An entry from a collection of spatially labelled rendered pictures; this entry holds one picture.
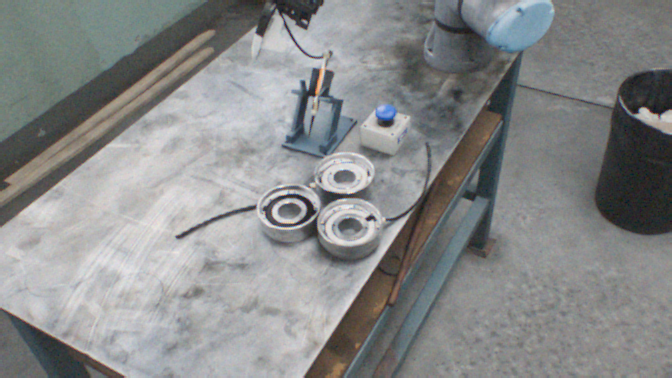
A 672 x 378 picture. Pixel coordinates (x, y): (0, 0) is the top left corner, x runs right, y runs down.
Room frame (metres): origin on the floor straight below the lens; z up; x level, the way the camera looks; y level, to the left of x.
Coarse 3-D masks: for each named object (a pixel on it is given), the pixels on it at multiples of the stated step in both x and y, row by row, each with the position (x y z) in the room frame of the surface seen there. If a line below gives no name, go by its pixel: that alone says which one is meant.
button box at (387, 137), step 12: (372, 120) 0.95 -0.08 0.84; (396, 120) 0.94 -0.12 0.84; (408, 120) 0.94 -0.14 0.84; (360, 132) 0.93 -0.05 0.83; (372, 132) 0.92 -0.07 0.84; (384, 132) 0.91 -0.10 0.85; (396, 132) 0.91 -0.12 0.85; (408, 132) 0.95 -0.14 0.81; (372, 144) 0.92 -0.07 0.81; (384, 144) 0.90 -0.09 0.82; (396, 144) 0.90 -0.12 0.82
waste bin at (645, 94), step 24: (648, 72) 1.63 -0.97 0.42; (624, 96) 1.56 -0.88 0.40; (648, 96) 1.62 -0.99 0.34; (624, 120) 1.45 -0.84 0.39; (624, 144) 1.42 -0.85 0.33; (648, 144) 1.36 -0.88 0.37; (624, 168) 1.41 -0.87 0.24; (648, 168) 1.36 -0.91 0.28; (600, 192) 1.48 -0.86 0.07; (624, 192) 1.39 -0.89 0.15; (648, 192) 1.35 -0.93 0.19; (624, 216) 1.38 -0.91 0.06; (648, 216) 1.35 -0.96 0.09
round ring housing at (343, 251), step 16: (336, 208) 0.74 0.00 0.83; (352, 208) 0.74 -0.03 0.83; (368, 208) 0.73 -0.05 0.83; (320, 224) 0.70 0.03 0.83; (336, 224) 0.70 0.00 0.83; (352, 224) 0.72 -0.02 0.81; (320, 240) 0.68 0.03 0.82; (352, 240) 0.67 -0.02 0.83; (368, 240) 0.65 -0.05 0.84; (336, 256) 0.66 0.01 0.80; (352, 256) 0.65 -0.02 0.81
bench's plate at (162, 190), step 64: (384, 0) 1.49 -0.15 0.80; (256, 64) 1.23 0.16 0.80; (320, 64) 1.22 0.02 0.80; (384, 64) 1.20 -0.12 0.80; (512, 64) 1.18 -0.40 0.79; (192, 128) 1.01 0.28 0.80; (256, 128) 1.00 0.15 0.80; (448, 128) 0.97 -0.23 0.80; (64, 192) 0.85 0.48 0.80; (128, 192) 0.84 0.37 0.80; (192, 192) 0.83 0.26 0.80; (256, 192) 0.82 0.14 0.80; (384, 192) 0.80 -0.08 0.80; (0, 256) 0.71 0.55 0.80; (64, 256) 0.70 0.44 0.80; (128, 256) 0.69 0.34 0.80; (192, 256) 0.68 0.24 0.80; (256, 256) 0.67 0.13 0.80; (320, 256) 0.66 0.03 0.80; (384, 256) 0.66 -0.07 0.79; (64, 320) 0.57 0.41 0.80; (128, 320) 0.56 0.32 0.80; (192, 320) 0.56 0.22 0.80; (256, 320) 0.55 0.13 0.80; (320, 320) 0.54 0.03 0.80
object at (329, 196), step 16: (336, 160) 0.86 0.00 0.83; (352, 160) 0.86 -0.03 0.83; (368, 160) 0.84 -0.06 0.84; (320, 176) 0.82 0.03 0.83; (336, 176) 0.83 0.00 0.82; (352, 176) 0.83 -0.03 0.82; (368, 176) 0.82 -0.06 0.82; (320, 192) 0.78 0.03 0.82; (336, 192) 0.76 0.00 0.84; (352, 192) 0.76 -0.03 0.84; (368, 192) 0.78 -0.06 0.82
